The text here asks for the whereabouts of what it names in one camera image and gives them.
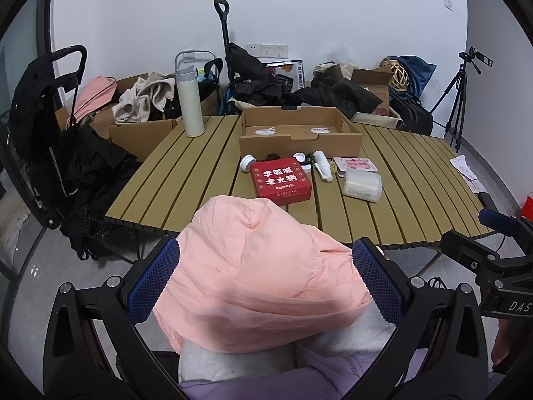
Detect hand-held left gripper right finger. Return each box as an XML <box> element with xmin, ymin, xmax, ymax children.
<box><xmin>345</xmin><ymin>237</ymin><xmax>490</xmax><ymax>400</ymax></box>

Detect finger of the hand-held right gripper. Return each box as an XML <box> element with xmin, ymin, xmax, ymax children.
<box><xmin>440</xmin><ymin>230</ymin><xmax>506</xmax><ymax>278</ymax></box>
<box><xmin>478</xmin><ymin>208</ymin><xmax>533</xmax><ymax>243</ymax></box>

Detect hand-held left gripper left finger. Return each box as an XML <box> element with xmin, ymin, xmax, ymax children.
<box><xmin>43</xmin><ymin>236</ymin><xmax>188</xmax><ymax>400</ymax></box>

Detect clear plastic swab box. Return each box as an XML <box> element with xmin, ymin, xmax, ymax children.
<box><xmin>342</xmin><ymin>169</ymin><xmax>383</xmax><ymax>203</ymax></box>

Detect white squeeze bottle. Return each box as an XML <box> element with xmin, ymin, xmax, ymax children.
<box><xmin>312</xmin><ymin>150</ymin><xmax>334</xmax><ymax>183</ymax></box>

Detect red printed box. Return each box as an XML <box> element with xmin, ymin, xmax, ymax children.
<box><xmin>250</xmin><ymin>157</ymin><xmax>313</xmax><ymax>207</ymax></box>

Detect shallow cardboard box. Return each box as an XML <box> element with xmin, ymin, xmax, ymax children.
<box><xmin>239</xmin><ymin>106</ymin><xmax>364</xmax><ymax>161</ymax></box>

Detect person's right hand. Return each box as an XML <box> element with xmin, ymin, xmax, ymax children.
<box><xmin>491</xmin><ymin>319</ymin><xmax>519</xmax><ymax>373</ymax></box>

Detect white paper slips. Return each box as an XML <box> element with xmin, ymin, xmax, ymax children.
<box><xmin>450</xmin><ymin>155</ymin><xmax>479</xmax><ymax>181</ymax></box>

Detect pink jacket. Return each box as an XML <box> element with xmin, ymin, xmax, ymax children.
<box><xmin>153</xmin><ymin>195</ymin><xmax>373</xmax><ymax>355</ymax></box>

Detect pink wet wipes pack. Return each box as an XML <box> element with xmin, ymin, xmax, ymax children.
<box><xmin>333</xmin><ymin>157</ymin><xmax>379</xmax><ymax>174</ymax></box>

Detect black tripod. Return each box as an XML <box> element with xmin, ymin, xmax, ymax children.
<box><xmin>429</xmin><ymin>63</ymin><xmax>469</xmax><ymax>153</ymax></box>

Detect black luggage bag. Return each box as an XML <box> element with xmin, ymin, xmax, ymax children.
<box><xmin>389</xmin><ymin>92</ymin><xmax>434</xmax><ymax>136</ymax></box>

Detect lavender garment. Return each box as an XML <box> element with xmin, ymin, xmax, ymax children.
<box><xmin>179</xmin><ymin>347</ymin><xmax>429</xmax><ymax>400</ymax></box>

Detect large open cardboard box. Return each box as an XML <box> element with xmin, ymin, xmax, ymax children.
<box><xmin>56</xmin><ymin>74</ymin><xmax>184</xmax><ymax>163</ymax></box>

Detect beige canvas bag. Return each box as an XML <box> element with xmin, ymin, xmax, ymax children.
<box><xmin>352</xmin><ymin>112</ymin><xmax>404</xmax><ymax>131</ymax></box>

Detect blue bag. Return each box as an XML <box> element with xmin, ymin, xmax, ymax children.
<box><xmin>400</xmin><ymin>55</ymin><xmax>437</xmax><ymax>92</ymax></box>

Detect woven rattan basket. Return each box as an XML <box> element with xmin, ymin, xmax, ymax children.
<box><xmin>383</xmin><ymin>56</ymin><xmax>411</xmax><ymax>92</ymax></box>

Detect white thermos bottle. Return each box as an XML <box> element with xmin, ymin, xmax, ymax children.
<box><xmin>174</xmin><ymin>66</ymin><xmax>206</xmax><ymax>138</ymax></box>

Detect beige clothing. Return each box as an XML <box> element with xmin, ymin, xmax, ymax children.
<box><xmin>112</xmin><ymin>72</ymin><xmax>178</xmax><ymax>126</ymax></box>

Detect brown cardboard box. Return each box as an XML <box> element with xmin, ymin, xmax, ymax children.
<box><xmin>350</xmin><ymin>66</ymin><xmax>394</xmax><ymax>115</ymax></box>

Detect black puffy jacket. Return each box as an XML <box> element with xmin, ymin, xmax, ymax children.
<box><xmin>291</xmin><ymin>79</ymin><xmax>384</xmax><ymax>119</ymax></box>

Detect pink bag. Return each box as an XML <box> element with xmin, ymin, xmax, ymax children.
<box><xmin>73</xmin><ymin>76</ymin><xmax>118</xmax><ymax>119</ymax></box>

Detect black folding cart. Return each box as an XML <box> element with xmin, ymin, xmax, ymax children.
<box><xmin>8</xmin><ymin>45</ymin><xmax>88</xmax><ymax>226</ymax></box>

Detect black green tote bag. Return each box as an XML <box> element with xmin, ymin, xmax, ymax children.
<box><xmin>196</xmin><ymin>58</ymin><xmax>224</xmax><ymax>101</ymax></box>

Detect black clothes pile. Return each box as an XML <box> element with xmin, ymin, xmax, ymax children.
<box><xmin>225</xmin><ymin>77</ymin><xmax>304</xmax><ymax>110</ymax></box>

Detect printed appliance box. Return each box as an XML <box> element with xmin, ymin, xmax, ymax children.
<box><xmin>264</xmin><ymin>59</ymin><xmax>304</xmax><ymax>92</ymax></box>

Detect black backpack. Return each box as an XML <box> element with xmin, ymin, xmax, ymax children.
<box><xmin>225</xmin><ymin>43</ymin><xmax>275</xmax><ymax>92</ymax></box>

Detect black camera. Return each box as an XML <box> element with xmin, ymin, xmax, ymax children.
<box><xmin>458</xmin><ymin>48</ymin><xmax>494</xmax><ymax>76</ymax></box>

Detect white metal frame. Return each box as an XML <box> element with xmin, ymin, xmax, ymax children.
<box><xmin>175</xmin><ymin>49</ymin><xmax>223</xmax><ymax>76</ymax></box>

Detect white wall socket strip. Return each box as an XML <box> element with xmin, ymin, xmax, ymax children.
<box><xmin>246</xmin><ymin>43</ymin><xmax>289</xmax><ymax>58</ymax></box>

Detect black trolley handle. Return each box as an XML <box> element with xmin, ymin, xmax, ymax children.
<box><xmin>214</xmin><ymin>0</ymin><xmax>234</xmax><ymax>76</ymax></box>

